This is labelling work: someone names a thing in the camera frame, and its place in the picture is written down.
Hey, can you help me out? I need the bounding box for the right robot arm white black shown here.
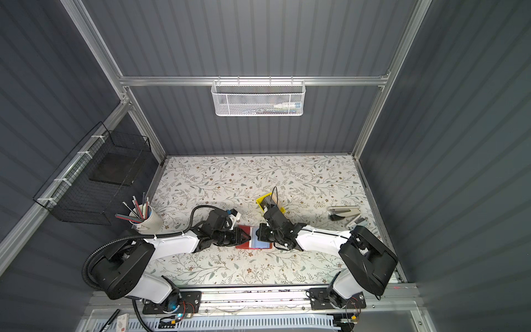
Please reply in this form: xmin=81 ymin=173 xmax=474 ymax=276
xmin=256 ymin=206 xmax=398 ymax=307

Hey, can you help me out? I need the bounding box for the white tube in basket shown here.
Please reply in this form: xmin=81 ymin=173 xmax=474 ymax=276
xmin=273 ymin=102 xmax=303 ymax=111

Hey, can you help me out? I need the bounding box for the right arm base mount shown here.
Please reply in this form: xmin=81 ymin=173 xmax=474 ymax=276
xmin=306 ymin=287 xmax=366 ymax=311

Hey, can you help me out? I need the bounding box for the white wire mesh basket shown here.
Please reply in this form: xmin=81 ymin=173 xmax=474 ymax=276
xmin=211 ymin=82 xmax=306 ymax=117

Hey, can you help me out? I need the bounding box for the black wire mesh basket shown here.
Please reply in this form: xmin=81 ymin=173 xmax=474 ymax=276
xmin=33 ymin=123 xmax=152 ymax=225

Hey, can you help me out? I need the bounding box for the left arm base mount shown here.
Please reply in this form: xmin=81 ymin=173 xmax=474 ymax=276
xmin=142 ymin=291 xmax=203 ymax=315

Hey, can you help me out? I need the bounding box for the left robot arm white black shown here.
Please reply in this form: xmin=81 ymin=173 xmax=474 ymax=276
xmin=82 ymin=205 xmax=251 ymax=304

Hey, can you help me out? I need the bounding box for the beige stapler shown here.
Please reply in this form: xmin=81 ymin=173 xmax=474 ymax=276
xmin=326 ymin=206 xmax=361 ymax=221

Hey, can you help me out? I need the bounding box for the yellow plastic card tray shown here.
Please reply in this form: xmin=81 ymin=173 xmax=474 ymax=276
xmin=256 ymin=192 xmax=286 ymax=214

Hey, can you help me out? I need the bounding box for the floral table mat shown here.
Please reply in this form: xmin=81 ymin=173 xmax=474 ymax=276
xmin=147 ymin=156 xmax=380 ymax=286

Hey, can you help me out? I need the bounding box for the white pen cup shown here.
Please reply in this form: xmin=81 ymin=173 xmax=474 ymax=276
xmin=115 ymin=195 xmax=163 ymax=235

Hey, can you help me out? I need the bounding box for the black corrugated cable conduit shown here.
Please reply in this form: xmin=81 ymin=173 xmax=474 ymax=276
xmin=81 ymin=205 xmax=225 ymax=332

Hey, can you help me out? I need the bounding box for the small white grey device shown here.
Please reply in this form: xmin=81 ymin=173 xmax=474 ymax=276
xmin=347 ymin=215 xmax=367 ymax=229

